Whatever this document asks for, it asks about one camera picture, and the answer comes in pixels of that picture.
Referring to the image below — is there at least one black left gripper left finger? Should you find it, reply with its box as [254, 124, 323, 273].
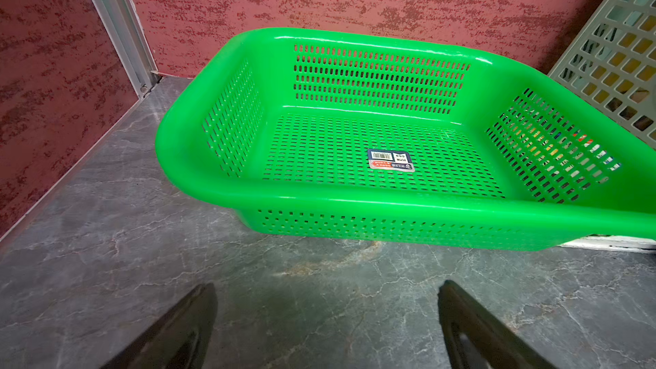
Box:
[103, 283, 218, 368]

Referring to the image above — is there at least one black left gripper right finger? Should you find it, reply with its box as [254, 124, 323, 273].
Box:
[437, 280, 554, 368]

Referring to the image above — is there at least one green plastic basket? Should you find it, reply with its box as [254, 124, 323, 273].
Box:
[155, 27, 655, 251]

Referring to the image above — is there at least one mint green file organizer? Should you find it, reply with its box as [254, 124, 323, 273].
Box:
[548, 0, 655, 147]

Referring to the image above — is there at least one left aluminium corner post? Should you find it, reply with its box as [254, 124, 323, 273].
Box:
[92, 0, 161, 99]

